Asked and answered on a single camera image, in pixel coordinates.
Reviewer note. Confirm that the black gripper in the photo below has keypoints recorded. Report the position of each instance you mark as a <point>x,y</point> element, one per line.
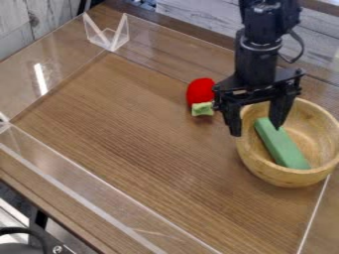
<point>234,94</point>

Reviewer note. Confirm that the green rectangular block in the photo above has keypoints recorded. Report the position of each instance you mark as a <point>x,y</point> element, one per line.
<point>281,146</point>

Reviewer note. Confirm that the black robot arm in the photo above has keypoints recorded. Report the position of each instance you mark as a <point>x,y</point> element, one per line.
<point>258,80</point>

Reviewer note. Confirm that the light wooden bowl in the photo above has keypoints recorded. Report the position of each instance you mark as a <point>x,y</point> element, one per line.
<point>313,129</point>

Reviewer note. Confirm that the red plush strawberry toy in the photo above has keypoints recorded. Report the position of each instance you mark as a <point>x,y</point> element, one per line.
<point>201,96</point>

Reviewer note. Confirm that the black table leg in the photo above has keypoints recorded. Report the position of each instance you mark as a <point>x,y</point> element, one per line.
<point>41,219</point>

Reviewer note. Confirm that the clear acrylic corner bracket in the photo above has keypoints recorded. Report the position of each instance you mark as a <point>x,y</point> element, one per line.
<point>107,38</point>

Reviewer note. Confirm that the clear acrylic tray wall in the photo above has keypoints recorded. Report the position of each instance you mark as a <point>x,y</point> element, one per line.
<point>109,219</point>

